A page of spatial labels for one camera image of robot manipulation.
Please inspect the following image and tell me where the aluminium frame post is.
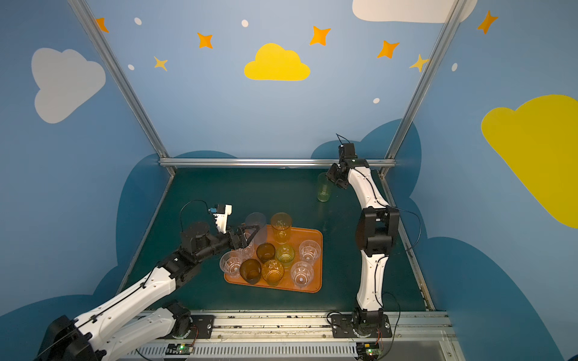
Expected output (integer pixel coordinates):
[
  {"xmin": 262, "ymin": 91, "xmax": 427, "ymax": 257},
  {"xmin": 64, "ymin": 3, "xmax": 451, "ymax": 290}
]
[
  {"xmin": 385, "ymin": 0, "xmax": 468, "ymax": 162},
  {"xmin": 68, "ymin": 0, "xmax": 169, "ymax": 161}
]

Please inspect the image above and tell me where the dark amber textured cup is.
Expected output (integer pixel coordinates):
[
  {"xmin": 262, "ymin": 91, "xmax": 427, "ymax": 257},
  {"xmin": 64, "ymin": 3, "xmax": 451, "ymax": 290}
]
[
  {"xmin": 239, "ymin": 259, "xmax": 262, "ymax": 284},
  {"xmin": 256, "ymin": 242, "xmax": 276, "ymax": 264}
]

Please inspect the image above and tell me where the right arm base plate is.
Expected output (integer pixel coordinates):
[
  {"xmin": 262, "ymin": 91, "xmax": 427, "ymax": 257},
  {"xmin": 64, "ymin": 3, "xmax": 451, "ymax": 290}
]
[{"xmin": 327, "ymin": 314, "xmax": 393, "ymax": 338}]

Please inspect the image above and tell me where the yellow-green glass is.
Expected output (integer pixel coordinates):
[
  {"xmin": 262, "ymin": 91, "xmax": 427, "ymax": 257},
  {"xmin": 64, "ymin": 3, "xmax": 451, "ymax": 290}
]
[{"xmin": 317, "ymin": 172, "xmax": 334, "ymax": 202}]

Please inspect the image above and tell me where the frosted blue tall cup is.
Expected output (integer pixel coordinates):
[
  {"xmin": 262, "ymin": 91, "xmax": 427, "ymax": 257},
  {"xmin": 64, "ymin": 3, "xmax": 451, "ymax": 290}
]
[{"xmin": 245, "ymin": 212, "xmax": 267, "ymax": 247}]

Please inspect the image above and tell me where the green clear cup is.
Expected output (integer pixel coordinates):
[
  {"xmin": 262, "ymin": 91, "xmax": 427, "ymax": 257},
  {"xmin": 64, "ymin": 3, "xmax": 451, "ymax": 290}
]
[{"xmin": 275, "ymin": 244, "xmax": 295, "ymax": 269}]

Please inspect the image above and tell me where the aluminium frame left post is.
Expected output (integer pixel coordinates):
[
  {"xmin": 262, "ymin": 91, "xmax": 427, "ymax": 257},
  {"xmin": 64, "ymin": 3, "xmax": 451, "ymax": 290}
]
[{"xmin": 68, "ymin": 0, "xmax": 169, "ymax": 161}]

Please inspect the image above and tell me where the tall amber clear cup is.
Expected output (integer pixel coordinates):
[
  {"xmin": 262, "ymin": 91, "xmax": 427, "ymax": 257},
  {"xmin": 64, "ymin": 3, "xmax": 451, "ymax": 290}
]
[{"xmin": 261, "ymin": 259, "xmax": 284, "ymax": 287}]

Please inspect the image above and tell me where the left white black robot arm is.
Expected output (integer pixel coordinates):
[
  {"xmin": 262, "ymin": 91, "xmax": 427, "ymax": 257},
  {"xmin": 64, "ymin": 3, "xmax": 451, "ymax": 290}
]
[{"xmin": 36, "ymin": 222, "xmax": 261, "ymax": 360}]

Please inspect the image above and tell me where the aluminium mounting rail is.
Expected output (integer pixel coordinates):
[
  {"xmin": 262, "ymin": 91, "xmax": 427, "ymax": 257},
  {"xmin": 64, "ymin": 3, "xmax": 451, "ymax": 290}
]
[{"xmin": 116, "ymin": 311, "xmax": 465, "ymax": 360}]

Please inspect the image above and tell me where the right controller board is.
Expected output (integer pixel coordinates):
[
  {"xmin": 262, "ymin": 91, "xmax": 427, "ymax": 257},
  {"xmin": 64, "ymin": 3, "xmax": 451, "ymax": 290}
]
[{"xmin": 355, "ymin": 342, "xmax": 382, "ymax": 361}]

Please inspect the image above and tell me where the orange plastic tray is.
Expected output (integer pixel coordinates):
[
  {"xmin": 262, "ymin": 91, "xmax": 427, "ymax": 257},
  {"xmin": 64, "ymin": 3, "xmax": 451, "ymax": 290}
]
[{"xmin": 224, "ymin": 227, "xmax": 323, "ymax": 293}]

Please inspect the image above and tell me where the clear faceted glass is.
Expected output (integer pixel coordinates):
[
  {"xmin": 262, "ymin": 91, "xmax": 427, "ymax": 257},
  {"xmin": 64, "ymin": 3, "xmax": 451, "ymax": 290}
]
[
  {"xmin": 220, "ymin": 251, "xmax": 244, "ymax": 278},
  {"xmin": 235, "ymin": 243, "xmax": 255, "ymax": 260},
  {"xmin": 299, "ymin": 240, "xmax": 322, "ymax": 266},
  {"xmin": 291, "ymin": 261, "xmax": 315, "ymax": 288}
]

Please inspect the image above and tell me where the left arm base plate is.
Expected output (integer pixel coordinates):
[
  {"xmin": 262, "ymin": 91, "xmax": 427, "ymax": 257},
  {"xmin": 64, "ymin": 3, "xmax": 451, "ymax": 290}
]
[{"xmin": 171, "ymin": 314, "xmax": 215, "ymax": 339}]

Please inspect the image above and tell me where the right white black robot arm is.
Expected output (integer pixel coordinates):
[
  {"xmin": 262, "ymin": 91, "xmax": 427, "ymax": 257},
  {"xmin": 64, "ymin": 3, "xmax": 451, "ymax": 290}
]
[{"xmin": 326, "ymin": 143, "xmax": 400, "ymax": 331}]

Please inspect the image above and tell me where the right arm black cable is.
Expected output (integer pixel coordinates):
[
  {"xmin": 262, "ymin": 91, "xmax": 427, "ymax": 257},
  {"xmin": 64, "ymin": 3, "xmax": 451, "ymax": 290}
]
[{"xmin": 396, "ymin": 208, "xmax": 423, "ymax": 253}]

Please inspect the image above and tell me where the aluminium frame back bar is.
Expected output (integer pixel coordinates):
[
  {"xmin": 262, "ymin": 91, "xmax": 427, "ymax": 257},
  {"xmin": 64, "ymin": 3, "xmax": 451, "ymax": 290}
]
[{"xmin": 159, "ymin": 157, "xmax": 397, "ymax": 170}]

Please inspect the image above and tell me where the controller board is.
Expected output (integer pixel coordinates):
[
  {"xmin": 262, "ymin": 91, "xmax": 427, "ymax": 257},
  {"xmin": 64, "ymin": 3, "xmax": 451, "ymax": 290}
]
[
  {"xmin": 355, "ymin": 342, "xmax": 382, "ymax": 361},
  {"xmin": 165, "ymin": 344, "xmax": 195, "ymax": 356}
]

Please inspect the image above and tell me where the left controller board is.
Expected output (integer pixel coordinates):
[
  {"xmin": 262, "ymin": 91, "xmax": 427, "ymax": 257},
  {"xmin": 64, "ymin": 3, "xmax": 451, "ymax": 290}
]
[{"xmin": 165, "ymin": 344, "xmax": 195, "ymax": 356}]

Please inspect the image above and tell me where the yellow ribbed glass front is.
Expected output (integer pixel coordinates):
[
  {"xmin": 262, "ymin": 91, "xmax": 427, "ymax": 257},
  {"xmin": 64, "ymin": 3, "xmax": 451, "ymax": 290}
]
[{"xmin": 270, "ymin": 212, "xmax": 293, "ymax": 245}]

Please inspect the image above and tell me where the aluminium frame right post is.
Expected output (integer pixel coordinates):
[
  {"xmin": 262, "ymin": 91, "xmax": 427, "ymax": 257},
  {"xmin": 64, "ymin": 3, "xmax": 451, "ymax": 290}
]
[{"xmin": 385, "ymin": 0, "xmax": 468, "ymax": 162}]

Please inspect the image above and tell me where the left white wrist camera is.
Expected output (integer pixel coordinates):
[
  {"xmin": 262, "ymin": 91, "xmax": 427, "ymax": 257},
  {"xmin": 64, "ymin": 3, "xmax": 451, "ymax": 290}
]
[{"xmin": 208, "ymin": 204, "xmax": 233, "ymax": 233}]

